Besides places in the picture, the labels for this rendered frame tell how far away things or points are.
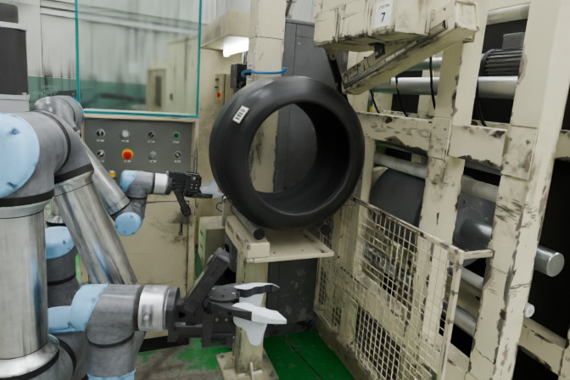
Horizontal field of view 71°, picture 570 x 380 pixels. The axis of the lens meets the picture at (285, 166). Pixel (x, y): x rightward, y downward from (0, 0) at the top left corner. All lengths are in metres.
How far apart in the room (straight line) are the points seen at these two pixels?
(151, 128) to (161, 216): 0.45
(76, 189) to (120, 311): 0.24
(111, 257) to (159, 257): 1.37
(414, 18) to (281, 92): 0.49
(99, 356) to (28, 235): 0.23
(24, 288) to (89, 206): 0.17
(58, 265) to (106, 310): 0.69
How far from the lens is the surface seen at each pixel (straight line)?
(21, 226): 0.74
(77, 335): 0.96
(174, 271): 2.26
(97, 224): 0.85
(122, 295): 0.75
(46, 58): 10.60
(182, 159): 2.14
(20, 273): 0.77
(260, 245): 1.53
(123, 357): 0.80
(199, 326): 0.75
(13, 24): 1.08
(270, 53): 1.82
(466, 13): 1.42
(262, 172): 1.85
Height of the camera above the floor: 1.42
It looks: 10 degrees down
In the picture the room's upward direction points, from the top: 4 degrees clockwise
